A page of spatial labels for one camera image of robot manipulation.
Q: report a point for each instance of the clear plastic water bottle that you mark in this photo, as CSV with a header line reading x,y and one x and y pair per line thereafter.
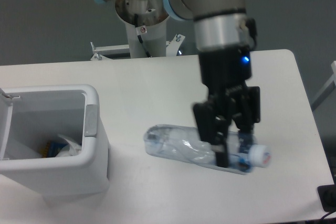
x,y
181,143

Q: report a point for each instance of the blue snack package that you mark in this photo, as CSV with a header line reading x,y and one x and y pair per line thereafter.
x,y
52,149

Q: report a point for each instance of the black device at edge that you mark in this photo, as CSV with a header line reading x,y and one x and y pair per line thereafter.
x,y
327,197

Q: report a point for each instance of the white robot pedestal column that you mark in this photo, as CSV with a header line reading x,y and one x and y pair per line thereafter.
x,y
145,23

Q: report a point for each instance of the white plastic trash can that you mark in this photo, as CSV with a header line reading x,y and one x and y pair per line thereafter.
x,y
33,116

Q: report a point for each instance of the white frame at right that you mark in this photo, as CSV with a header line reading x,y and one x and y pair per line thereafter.
x,y
327,88

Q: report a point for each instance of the white metal base frame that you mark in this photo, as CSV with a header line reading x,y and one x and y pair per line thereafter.
x,y
178,46

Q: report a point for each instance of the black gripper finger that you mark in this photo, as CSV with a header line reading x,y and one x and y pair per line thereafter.
x,y
247,108
213,120

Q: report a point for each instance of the white paper wrapper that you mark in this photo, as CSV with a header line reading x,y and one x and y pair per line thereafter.
x,y
71,149

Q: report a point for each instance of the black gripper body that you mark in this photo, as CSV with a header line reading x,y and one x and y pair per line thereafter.
x,y
225,71

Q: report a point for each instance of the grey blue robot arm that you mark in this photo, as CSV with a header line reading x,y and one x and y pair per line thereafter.
x,y
225,36

